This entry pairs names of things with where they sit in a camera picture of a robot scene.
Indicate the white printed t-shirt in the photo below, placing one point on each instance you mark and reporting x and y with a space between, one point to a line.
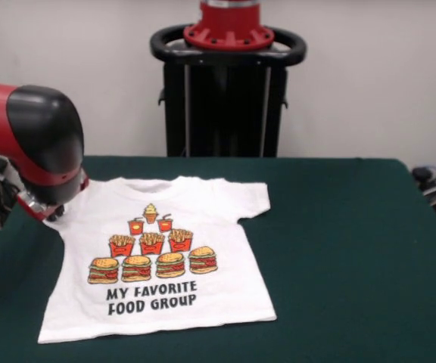
222 295

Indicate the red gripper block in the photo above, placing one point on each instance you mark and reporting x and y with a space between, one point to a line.
32 210

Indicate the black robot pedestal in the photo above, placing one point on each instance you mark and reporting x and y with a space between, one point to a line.
222 113

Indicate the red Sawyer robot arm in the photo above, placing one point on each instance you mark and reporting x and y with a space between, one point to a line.
32 128

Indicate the dark green table cloth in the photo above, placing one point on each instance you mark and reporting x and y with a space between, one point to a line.
354 264

